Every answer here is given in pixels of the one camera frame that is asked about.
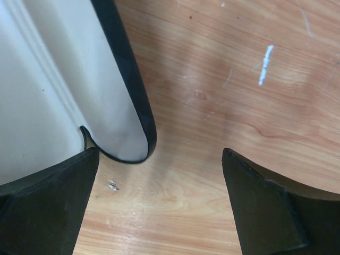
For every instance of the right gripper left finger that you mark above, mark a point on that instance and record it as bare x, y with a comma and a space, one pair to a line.
42, 213

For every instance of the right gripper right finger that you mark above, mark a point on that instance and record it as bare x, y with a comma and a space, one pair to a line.
277, 215

